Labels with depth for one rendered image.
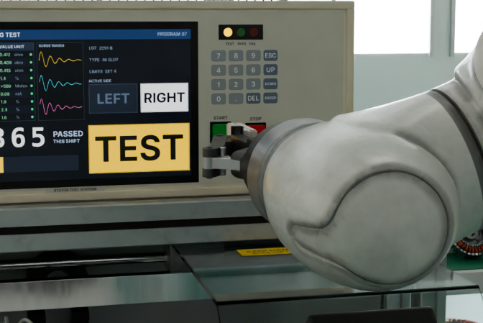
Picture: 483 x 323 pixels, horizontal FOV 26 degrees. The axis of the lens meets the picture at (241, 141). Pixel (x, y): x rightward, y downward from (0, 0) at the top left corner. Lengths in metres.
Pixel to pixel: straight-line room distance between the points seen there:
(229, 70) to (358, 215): 0.51
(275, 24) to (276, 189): 0.45
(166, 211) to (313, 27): 0.25
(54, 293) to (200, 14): 0.32
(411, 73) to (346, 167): 7.33
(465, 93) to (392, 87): 7.20
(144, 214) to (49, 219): 0.10
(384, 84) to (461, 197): 7.20
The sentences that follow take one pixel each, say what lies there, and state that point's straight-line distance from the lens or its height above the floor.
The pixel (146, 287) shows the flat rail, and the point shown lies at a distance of 1.08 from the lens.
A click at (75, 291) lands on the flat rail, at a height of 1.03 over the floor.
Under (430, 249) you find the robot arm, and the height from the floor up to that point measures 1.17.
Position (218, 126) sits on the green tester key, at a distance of 1.10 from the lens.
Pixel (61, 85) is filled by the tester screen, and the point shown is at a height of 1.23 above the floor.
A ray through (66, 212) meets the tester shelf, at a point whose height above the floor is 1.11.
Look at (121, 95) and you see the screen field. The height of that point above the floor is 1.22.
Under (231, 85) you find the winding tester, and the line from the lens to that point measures 1.10.
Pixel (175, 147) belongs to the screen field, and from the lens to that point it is 1.10.
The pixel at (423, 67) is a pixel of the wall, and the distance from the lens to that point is 7.99.
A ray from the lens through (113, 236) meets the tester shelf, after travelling 1.07.
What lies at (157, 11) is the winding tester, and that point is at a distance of 1.09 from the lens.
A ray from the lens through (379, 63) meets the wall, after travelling 7.86.
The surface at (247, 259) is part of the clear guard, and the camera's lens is 1.04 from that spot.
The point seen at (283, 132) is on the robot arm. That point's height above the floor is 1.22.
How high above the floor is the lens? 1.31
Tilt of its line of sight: 7 degrees down
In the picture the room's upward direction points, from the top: straight up
